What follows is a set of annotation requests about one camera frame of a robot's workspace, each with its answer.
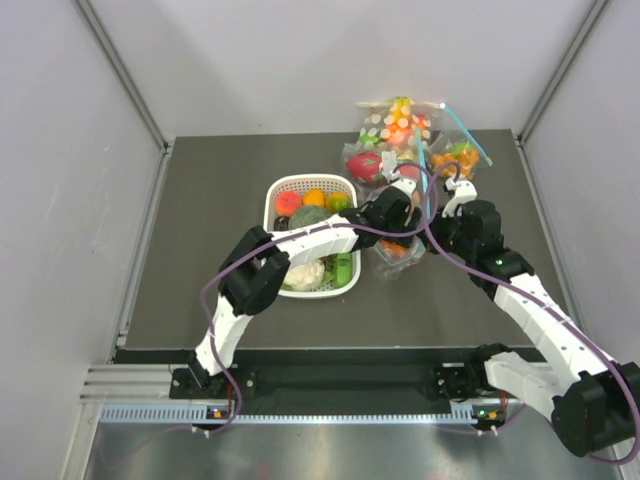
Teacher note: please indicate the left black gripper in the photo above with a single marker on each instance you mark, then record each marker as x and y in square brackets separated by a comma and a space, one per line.
[411, 219]

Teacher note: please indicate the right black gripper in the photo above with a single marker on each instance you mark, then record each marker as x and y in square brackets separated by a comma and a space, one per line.
[442, 221]

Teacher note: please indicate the orange fake tangerine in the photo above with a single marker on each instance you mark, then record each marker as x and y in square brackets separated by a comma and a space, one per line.
[393, 250]

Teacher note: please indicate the clear zip bag with vegetables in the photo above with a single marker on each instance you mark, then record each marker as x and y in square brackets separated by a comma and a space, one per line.
[391, 268]

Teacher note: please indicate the green fake cucumber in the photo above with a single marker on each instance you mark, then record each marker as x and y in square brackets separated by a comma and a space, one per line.
[343, 270]

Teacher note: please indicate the white fake cauliflower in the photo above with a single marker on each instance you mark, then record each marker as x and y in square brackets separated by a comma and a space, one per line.
[305, 277]

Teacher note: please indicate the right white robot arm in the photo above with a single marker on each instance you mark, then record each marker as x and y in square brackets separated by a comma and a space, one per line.
[591, 400]

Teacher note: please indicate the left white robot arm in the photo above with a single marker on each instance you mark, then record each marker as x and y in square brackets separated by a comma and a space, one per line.
[251, 276]

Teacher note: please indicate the zip bag with dragon fruit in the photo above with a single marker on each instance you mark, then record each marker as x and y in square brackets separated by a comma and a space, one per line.
[362, 160]

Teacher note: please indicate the yellow orange fake mango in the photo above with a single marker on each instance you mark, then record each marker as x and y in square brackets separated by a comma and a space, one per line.
[337, 202]

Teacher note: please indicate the orange fake orange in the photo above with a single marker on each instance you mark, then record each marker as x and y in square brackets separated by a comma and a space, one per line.
[314, 197]

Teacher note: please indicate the small zip bag with oranges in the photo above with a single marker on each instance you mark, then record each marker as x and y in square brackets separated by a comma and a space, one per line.
[461, 148]

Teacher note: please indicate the green fake melon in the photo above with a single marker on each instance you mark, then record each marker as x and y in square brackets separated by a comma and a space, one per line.
[308, 215]

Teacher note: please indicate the polka dot fruit bag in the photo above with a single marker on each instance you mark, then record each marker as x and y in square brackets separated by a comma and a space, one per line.
[398, 124]

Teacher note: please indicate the red fake peach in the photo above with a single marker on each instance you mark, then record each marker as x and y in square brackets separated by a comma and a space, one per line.
[287, 203]

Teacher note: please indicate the dark fake fruit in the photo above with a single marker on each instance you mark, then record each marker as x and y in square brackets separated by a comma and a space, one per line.
[281, 223]

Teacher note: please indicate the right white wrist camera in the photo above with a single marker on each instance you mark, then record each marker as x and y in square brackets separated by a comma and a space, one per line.
[460, 191]

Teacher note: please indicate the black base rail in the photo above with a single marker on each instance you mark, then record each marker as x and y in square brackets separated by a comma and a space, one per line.
[359, 379]

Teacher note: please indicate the grey cable duct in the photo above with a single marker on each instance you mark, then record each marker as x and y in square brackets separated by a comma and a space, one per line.
[203, 414]

